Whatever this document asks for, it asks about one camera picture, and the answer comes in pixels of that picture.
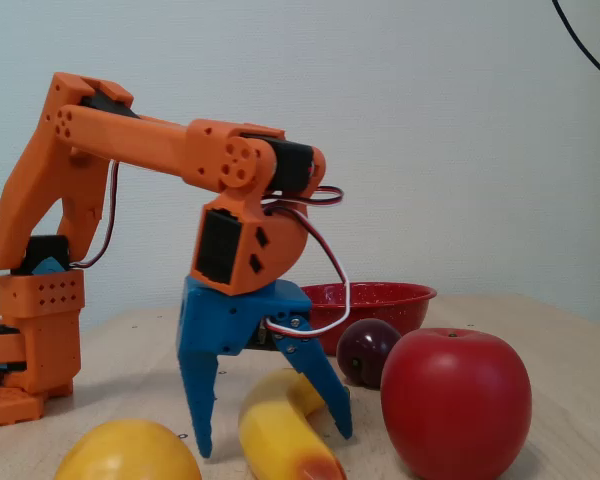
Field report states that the dark purple toy plum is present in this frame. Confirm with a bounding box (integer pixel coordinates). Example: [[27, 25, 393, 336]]
[[335, 318, 402, 390]]

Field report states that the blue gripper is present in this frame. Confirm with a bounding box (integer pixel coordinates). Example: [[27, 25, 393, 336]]
[[176, 274, 354, 460]]

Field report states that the red speckled bowl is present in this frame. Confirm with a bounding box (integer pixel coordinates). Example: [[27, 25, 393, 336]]
[[299, 282, 438, 357]]

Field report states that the red toy apple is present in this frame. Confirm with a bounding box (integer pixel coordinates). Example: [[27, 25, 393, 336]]
[[379, 327, 534, 480]]

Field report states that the thin black cable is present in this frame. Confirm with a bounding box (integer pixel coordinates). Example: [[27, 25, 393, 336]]
[[551, 0, 600, 89]]

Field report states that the yellow toy banana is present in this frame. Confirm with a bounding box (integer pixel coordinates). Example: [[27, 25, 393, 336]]
[[237, 368, 352, 480]]

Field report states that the yellow round toy fruit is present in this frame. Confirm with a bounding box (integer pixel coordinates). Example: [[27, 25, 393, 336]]
[[53, 418, 203, 480]]

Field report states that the white red black servo cable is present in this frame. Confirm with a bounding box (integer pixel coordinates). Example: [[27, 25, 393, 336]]
[[259, 185, 352, 341], [68, 160, 122, 270]]

